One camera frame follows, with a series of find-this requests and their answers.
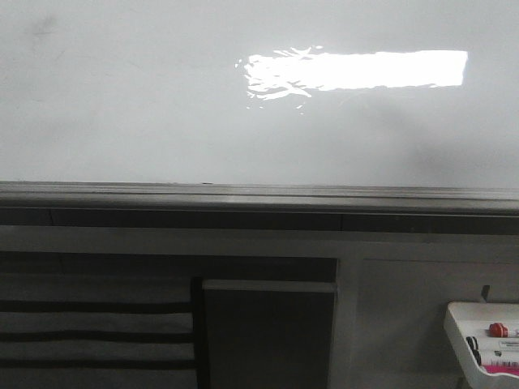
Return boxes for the dark cabinet door panel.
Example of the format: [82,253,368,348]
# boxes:
[204,280,336,388]

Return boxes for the white whiteboard with metal frame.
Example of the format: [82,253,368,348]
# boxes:
[1,1,518,234]

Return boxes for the pink whiteboard eraser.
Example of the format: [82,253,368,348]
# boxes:
[482,365,519,376]

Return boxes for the white plastic marker tray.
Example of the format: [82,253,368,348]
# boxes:
[444,302,518,388]

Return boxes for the striped slatted shelf panel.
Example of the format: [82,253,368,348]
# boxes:
[1,275,210,388]

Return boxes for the black capped marker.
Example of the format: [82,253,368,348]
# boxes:
[465,336,518,370]

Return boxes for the red capped marker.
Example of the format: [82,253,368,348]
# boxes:
[488,323,519,338]

